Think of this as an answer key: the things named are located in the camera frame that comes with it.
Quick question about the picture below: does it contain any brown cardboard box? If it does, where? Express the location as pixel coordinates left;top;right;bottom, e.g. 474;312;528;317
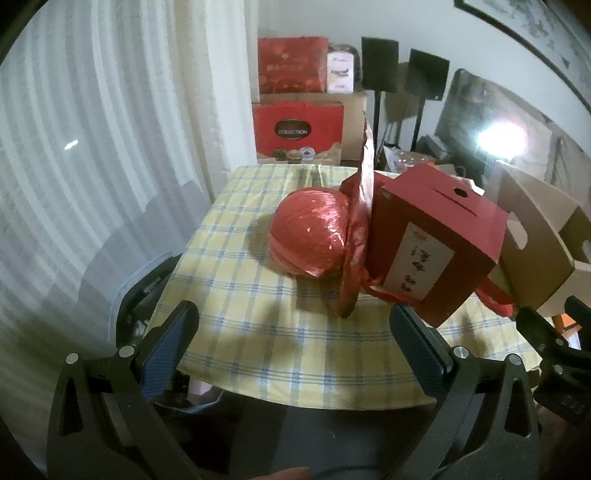
489;168;591;315

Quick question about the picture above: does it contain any yellow checked tablecloth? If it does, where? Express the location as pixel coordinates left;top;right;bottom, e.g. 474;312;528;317
145;164;543;409

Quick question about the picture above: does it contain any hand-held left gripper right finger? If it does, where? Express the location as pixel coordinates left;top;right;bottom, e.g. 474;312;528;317
389;304;541;480

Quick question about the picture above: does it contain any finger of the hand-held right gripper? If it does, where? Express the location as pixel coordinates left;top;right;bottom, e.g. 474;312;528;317
516;306;571;357
564;295;591;329

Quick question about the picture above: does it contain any black speaker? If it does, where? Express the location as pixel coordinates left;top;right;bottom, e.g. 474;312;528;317
361;37;400;93
406;48;451;101

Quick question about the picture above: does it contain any small white box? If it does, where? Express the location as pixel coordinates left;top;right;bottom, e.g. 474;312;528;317
327;51;356;92

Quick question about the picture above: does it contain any round red lantern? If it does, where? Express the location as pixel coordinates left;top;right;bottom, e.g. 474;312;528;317
269;188;358;278

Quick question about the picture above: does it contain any red ribbon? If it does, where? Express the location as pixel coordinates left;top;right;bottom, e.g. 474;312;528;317
475;277;516;319

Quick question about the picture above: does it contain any gold patterned box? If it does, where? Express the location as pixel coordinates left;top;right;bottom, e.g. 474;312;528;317
330;42;361;61

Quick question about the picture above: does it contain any large brown carton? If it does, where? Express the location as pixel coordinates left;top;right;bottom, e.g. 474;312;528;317
259;90;370;167

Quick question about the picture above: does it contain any cream drape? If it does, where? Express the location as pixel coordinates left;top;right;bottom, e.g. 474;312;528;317
152;0;259;204

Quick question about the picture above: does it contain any framed wall picture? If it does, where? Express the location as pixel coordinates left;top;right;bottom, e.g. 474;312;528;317
453;0;591;116

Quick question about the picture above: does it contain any cardboard box of clutter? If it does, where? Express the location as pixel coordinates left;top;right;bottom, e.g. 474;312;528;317
379;143;444;175

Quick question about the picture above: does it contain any sheer white curtain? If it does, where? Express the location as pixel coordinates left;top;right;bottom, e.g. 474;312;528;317
0;0;218;462

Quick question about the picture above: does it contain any red box with white label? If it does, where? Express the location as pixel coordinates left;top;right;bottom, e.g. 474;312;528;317
367;164;509;326

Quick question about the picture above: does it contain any black speaker stand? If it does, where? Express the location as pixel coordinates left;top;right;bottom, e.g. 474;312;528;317
411;99;428;151
372;91;384;158

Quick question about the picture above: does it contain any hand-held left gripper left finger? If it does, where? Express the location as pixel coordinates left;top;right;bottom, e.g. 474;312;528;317
46;300;218;480

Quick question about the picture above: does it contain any red cartoon print bag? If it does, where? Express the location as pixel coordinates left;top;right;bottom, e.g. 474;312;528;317
339;117;385;319

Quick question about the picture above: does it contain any flat red gift box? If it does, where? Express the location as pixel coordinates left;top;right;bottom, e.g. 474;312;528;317
257;36;329;95

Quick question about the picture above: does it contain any red chocolate gift box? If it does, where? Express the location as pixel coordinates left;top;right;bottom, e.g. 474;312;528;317
252;100;345;160

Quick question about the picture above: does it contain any beige sofa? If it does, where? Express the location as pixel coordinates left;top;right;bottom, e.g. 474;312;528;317
436;68;591;208

